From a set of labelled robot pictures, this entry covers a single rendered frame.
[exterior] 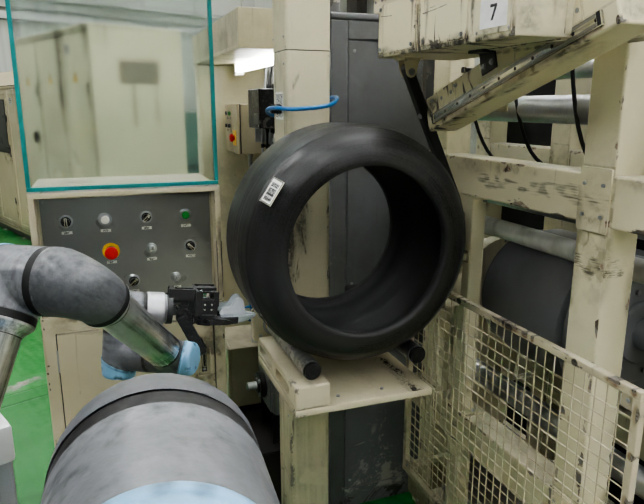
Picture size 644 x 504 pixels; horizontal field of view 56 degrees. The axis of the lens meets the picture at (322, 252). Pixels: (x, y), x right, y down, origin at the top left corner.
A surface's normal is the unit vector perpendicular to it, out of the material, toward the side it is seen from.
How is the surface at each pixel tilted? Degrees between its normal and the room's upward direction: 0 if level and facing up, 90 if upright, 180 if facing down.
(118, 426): 15
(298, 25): 90
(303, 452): 90
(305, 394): 90
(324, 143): 47
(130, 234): 90
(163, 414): 5
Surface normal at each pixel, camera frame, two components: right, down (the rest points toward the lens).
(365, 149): 0.33, 0.04
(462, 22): -0.94, 0.08
